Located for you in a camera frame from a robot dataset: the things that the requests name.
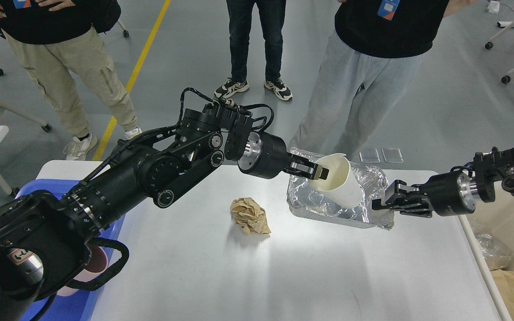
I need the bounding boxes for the aluminium foil tray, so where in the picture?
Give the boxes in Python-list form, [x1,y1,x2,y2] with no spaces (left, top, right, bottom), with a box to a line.
[287,148,394,230]

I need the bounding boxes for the clear floor plate left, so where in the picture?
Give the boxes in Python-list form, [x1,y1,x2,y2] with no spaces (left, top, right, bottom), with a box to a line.
[359,148,381,163]

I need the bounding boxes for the brown paper ball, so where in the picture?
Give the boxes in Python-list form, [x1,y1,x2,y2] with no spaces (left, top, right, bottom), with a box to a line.
[230,197,271,235]

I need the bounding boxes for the person in blue jeans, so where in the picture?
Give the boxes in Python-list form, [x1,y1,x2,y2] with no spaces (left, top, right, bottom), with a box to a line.
[214,0,293,102]

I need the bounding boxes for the crumpled clear plastic in bin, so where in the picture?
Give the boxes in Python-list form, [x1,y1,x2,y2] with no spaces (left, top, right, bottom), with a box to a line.
[475,233,514,271]

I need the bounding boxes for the white paper cup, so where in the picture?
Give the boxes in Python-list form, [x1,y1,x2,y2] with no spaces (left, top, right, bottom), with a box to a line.
[308,153,363,209]

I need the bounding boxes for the clear floor plate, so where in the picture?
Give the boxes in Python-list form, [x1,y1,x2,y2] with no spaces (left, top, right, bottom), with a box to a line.
[381,148,404,163]
[359,148,381,163]

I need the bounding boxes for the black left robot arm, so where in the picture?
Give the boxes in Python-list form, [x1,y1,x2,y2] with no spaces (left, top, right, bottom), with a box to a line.
[0,95,330,321]

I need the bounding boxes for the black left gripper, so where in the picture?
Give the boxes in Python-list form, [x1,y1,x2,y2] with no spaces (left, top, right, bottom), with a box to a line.
[237,132,330,180]

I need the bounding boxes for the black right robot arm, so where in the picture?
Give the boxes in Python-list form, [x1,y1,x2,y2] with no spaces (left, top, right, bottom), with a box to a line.
[371,148,514,218]

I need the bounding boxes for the white plastic bin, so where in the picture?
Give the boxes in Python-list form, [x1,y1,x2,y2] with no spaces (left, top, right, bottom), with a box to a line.
[452,182,514,321]

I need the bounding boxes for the pink plastic mug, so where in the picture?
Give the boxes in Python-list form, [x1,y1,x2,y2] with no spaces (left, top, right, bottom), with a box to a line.
[74,244,108,282]

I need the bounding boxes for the clear floor plate right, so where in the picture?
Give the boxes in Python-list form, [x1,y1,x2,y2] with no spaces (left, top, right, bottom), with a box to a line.
[381,148,404,163]

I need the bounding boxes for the person in khaki trousers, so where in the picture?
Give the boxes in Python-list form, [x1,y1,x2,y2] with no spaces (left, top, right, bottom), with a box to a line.
[0,0,141,161]

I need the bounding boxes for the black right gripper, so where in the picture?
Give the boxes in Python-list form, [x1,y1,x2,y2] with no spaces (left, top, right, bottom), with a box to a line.
[371,172,478,218]

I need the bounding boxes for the person in grey trousers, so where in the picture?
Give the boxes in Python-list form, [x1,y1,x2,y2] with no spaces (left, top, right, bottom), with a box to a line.
[289,0,472,155]

